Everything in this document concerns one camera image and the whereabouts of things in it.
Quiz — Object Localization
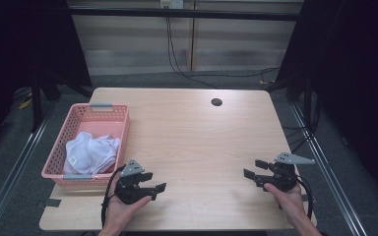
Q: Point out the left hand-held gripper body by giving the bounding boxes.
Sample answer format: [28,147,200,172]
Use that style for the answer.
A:
[113,158,154,206]

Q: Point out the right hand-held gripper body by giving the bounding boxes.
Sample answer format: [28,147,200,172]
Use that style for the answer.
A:
[258,151,316,193]

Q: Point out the white printed cloth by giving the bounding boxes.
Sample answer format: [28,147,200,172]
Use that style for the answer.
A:
[63,131,122,175]

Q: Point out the pink plastic basket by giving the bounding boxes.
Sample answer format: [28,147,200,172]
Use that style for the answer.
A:
[40,102,131,188]

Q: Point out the person's left hand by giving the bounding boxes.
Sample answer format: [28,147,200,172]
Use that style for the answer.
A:
[103,194,153,232]

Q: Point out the person's right hand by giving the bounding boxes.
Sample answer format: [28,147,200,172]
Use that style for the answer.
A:
[263,182,310,224]

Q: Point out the black tape strip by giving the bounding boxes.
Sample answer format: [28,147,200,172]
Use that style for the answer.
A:
[35,198,62,208]

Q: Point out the black curtain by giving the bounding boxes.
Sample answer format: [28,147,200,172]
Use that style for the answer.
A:
[265,0,378,198]
[0,0,94,158]

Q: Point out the black metal stand leg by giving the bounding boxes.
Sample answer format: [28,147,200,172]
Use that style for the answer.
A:
[31,83,44,133]

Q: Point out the yellow floor item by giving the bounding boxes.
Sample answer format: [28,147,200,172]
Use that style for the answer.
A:
[18,97,33,110]

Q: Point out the black horizontal metal bar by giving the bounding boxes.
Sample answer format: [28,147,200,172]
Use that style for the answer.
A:
[68,7,302,23]

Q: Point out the left hand-held gripper black cable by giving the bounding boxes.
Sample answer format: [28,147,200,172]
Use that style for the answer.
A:
[100,165,126,229]

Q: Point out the hand-held gripper black cable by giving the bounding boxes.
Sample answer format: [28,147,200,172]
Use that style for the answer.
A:
[100,165,126,229]
[294,176,315,220]

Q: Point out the right hand-held gripper black cable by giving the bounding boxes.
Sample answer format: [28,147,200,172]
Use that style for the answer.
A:
[294,176,315,220]

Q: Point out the black floor cables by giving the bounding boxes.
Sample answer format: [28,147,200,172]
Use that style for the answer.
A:
[281,122,320,155]

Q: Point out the metal floor rail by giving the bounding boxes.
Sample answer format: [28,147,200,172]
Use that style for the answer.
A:
[289,102,369,236]
[0,101,57,236]

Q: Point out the black hanging wall cable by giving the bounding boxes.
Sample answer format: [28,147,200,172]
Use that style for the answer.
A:
[164,16,281,89]

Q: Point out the white wall socket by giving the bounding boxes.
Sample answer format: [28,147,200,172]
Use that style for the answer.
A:
[159,0,185,10]

